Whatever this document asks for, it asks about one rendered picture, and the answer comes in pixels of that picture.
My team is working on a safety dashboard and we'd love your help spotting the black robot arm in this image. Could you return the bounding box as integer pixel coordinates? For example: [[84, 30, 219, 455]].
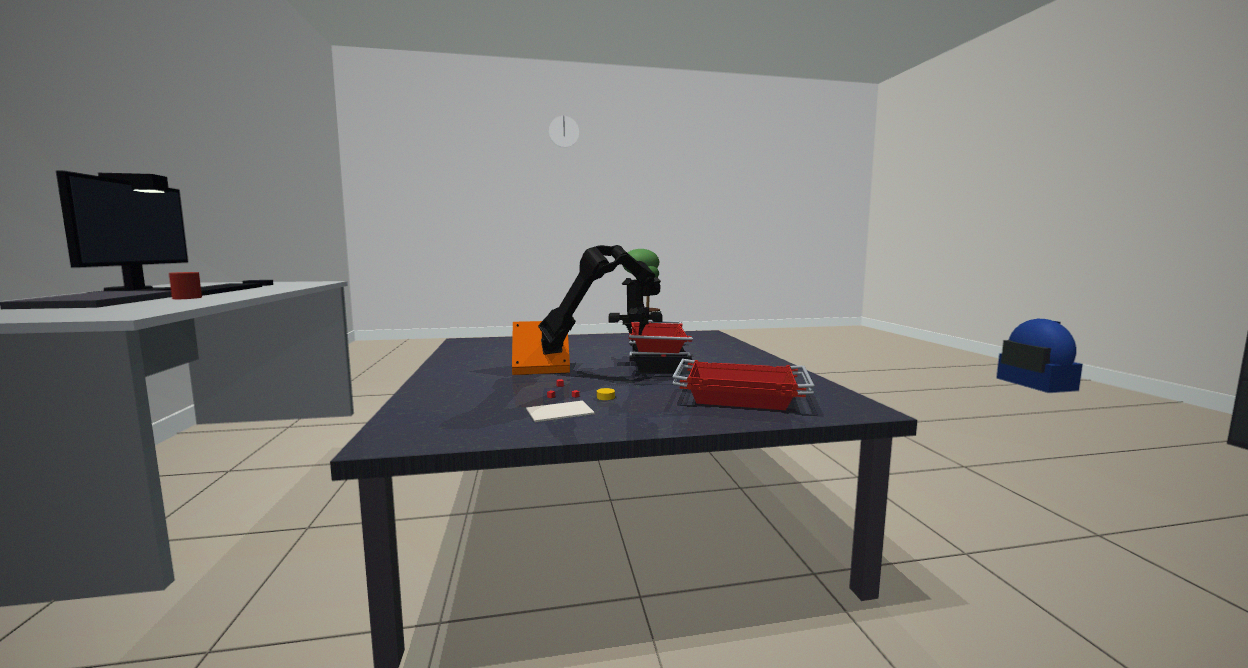
[[538, 245, 661, 355]]

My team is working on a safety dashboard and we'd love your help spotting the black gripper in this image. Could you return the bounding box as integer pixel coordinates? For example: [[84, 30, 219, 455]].
[[608, 297, 663, 335]]

